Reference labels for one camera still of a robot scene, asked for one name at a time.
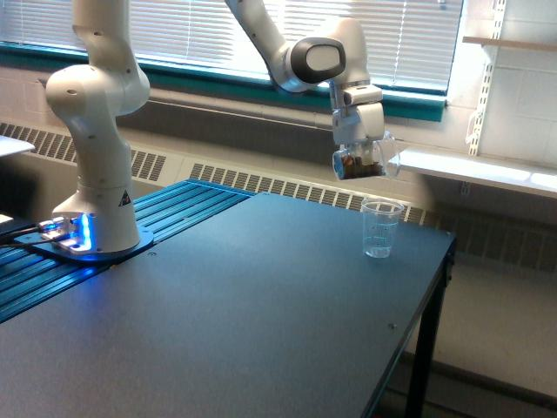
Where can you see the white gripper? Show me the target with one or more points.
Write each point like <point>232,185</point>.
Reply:
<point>357,113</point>

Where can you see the clear cup with brown pellets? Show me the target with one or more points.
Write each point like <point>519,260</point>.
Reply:
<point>373,158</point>

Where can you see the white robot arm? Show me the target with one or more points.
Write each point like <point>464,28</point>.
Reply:
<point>99,218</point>

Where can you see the white window blinds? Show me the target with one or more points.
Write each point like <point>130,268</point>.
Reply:
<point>410,44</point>

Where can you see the clear plastic cup on table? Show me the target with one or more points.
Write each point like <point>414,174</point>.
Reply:
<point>380,221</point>

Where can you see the wooden upper shelf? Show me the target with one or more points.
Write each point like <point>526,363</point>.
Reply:
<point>509,42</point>

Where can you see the black table leg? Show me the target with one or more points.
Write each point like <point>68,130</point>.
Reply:
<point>428,328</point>

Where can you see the baseboard radiator grille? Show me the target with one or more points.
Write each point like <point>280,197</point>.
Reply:
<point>515,242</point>

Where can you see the white object at left edge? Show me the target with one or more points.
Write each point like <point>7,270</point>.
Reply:
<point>12,146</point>

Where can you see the white shelf bracket rail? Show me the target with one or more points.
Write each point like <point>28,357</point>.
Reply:
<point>490,48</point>

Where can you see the white wall shelf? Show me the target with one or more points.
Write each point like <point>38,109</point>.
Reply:
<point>503,174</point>

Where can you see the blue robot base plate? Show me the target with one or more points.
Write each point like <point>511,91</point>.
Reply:
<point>89,257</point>

